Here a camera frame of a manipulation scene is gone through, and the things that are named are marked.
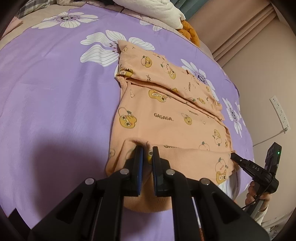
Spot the pink folded garment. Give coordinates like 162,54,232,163
3,16,23,37

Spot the white power cable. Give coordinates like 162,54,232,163
252,129,287,148

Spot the white goose plush toy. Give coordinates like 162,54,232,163
113,0,201,47

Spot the white wall power strip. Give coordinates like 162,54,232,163
270,95,290,133

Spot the grey plaid pillow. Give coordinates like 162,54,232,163
16,0,57,19

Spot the pink beige curtain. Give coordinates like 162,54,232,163
187,0,278,68

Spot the person right hand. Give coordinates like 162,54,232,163
245,181,271,212

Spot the purple floral bed sheet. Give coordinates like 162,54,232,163
0,3,255,241

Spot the orange cartoon print baby garment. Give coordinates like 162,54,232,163
106,40,236,213

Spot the teal curtain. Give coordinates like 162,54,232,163
171,0,207,20

